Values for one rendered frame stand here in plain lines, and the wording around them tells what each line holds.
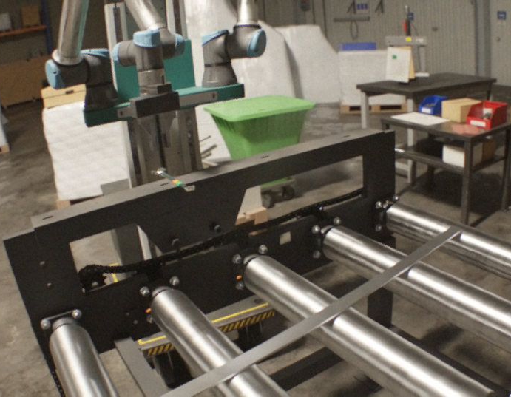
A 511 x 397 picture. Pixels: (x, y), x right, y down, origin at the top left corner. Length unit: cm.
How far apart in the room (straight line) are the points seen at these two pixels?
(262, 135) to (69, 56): 244
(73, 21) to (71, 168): 321
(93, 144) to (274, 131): 179
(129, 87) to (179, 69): 23
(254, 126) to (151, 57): 262
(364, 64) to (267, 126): 430
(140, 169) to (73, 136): 263
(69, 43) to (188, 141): 75
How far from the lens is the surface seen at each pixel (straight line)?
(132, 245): 235
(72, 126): 463
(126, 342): 134
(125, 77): 197
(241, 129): 379
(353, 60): 795
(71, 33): 167
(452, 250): 154
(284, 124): 394
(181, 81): 202
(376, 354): 102
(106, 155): 465
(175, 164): 216
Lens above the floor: 155
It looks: 21 degrees down
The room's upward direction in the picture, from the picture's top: 5 degrees counter-clockwise
